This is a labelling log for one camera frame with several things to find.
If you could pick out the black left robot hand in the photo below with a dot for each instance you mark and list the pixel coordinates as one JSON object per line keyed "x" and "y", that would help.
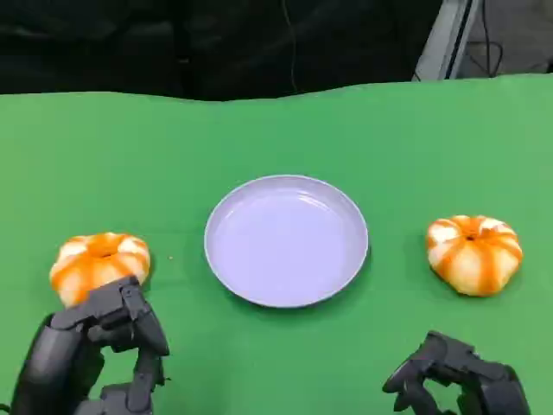
{"x": 52, "y": 359}

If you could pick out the orange and white bread roll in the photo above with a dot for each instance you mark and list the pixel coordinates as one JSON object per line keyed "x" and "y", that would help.
{"x": 101, "y": 263}
{"x": 473, "y": 259}

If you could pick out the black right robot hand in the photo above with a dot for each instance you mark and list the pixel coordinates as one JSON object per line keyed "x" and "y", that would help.
{"x": 497, "y": 389}

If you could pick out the white and grey frame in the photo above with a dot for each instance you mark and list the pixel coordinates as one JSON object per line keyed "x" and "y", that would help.
{"x": 445, "y": 39}

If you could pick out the black backdrop curtain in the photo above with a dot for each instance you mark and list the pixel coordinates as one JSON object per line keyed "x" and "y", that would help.
{"x": 151, "y": 43}

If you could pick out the green table cloth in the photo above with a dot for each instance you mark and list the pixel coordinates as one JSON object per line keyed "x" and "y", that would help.
{"x": 302, "y": 129}

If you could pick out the lilac plate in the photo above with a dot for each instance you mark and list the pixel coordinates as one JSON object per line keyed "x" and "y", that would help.
{"x": 285, "y": 242}

